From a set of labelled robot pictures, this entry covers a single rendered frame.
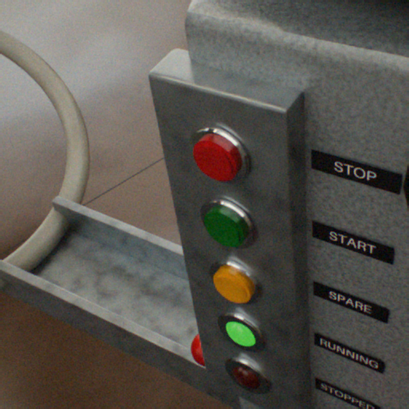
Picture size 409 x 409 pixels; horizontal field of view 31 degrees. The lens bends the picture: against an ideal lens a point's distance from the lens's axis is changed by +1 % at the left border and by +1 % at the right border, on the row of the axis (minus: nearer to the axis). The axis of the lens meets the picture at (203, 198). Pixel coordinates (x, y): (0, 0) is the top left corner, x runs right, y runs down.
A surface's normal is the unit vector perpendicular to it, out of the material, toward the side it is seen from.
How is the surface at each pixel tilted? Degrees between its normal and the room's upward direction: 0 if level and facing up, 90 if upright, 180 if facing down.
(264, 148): 90
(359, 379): 90
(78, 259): 1
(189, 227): 90
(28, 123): 0
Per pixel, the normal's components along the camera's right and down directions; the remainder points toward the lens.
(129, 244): -0.52, 0.63
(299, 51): -0.52, 0.30
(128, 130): -0.11, -0.72
